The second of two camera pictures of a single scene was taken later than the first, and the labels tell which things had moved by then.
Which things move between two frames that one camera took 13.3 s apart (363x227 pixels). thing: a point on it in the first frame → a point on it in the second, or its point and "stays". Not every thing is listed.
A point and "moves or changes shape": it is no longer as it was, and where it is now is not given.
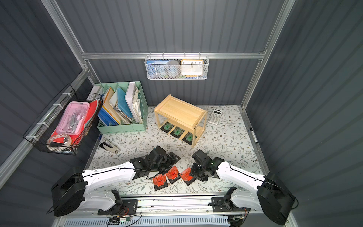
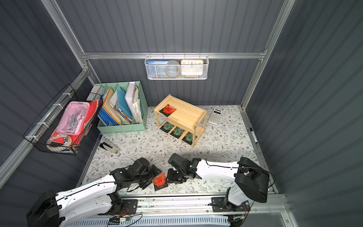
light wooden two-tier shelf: [182, 120] stays
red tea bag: [185, 176] moves or changes shape
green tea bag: [188, 138] stays
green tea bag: [167, 126] stays
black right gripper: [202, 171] → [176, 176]
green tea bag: [177, 132] stays
